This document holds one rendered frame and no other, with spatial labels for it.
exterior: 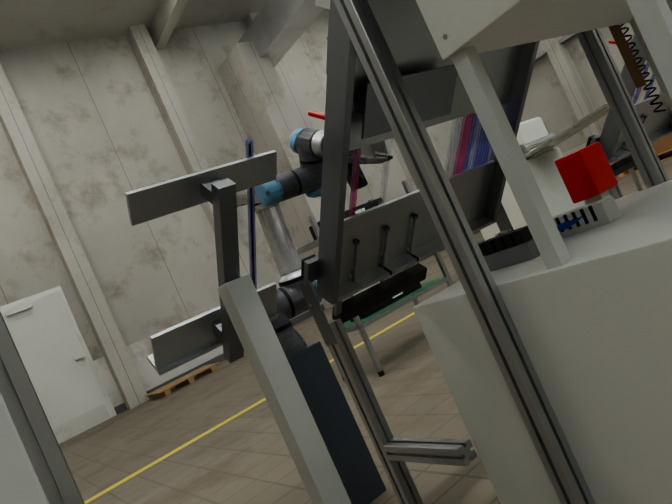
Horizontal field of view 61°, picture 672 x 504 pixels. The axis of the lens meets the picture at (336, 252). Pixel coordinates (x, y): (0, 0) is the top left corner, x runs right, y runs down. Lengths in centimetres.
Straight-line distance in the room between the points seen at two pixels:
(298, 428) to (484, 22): 86
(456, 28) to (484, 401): 69
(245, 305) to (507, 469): 63
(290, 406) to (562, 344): 57
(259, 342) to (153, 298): 880
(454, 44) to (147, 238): 943
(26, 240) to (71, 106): 244
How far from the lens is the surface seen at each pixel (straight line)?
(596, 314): 97
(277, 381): 125
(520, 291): 102
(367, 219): 143
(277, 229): 197
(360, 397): 143
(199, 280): 1030
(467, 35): 97
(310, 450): 129
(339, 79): 118
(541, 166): 602
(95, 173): 1042
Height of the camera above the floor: 77
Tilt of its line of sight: 1 degrees up
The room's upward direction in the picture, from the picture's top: 24 degrees counter-clockwise
